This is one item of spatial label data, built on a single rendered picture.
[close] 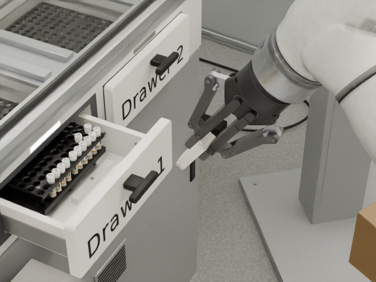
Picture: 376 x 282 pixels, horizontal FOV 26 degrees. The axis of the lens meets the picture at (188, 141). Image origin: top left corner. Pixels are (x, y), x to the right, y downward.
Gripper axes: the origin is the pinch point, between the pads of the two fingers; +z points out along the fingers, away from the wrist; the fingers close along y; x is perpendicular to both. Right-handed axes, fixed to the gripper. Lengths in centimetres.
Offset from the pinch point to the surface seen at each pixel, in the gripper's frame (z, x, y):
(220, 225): 102, -78, -33
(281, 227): 89, -83, -46
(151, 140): 13.7, -7.9, 4.9
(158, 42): 21.4, -33.9, 15.3
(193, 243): 82, -51, -25
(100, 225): 17.6, 8.2, 2.3
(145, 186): 12.9, 0.6, 1.1
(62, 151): 23.4, -1.6, 14.3
